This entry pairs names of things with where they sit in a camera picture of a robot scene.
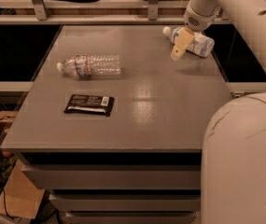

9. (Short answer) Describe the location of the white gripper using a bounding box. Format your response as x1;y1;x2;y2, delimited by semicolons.
171;5;220;61

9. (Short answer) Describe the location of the blue label plastic bottle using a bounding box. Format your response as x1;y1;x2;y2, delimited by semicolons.
162;26;215;58

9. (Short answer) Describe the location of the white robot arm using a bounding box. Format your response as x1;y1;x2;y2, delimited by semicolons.
184;0;266;224

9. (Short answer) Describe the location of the clear crushed water bottle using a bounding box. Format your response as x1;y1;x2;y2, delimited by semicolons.
57;54;121;78

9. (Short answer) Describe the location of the black snack bar wrapper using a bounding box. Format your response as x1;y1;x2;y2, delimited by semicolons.
64;94;115;117

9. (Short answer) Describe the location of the grey drawer cabinet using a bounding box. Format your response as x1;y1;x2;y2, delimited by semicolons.
20;149;202;224

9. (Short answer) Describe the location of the cardboard box left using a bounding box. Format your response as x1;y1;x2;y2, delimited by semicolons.
0;111;45;224

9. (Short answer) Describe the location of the metal shelf rail frame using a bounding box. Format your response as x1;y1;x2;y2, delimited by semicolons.
0;0;189;25

